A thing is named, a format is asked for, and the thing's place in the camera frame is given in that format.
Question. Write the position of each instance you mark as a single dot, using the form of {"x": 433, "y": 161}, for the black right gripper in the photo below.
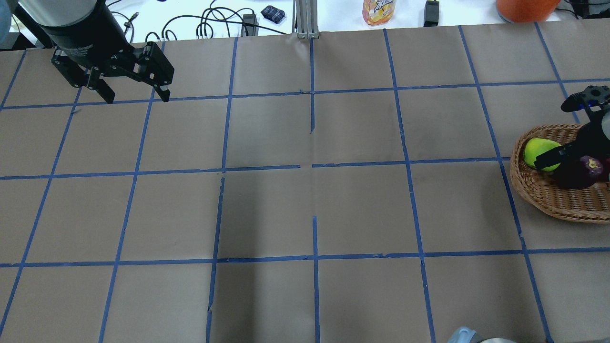
{"x": 592, "y": 135}

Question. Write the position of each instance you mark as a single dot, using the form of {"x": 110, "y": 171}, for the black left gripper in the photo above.
{"x": 93, "y": 39}

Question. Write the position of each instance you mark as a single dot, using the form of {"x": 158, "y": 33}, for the dark red apple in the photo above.
{"x": 579, "y": 174}

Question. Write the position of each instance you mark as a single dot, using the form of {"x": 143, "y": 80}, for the green apple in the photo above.
{"x": 535, "y": 147}

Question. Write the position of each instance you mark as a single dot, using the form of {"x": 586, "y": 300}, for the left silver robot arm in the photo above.
{"x": 37, "y": 8}

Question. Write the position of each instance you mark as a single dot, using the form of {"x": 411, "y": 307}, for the wicker basket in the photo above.
{"x": 590, "y": 205}

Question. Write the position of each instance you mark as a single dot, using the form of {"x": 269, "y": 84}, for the orange container with grey lid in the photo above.
{"x": 526, "y": 10}

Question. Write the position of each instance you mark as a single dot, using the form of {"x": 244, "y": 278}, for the dark blue small pouch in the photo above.
{"x": 273, "y": 14}

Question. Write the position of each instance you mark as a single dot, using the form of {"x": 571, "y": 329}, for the orange juice bottle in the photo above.
{"x": 377, "y": 12}

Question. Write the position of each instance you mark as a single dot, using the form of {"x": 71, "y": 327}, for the aluminium frame post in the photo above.
{"x": 306, "y": 19}

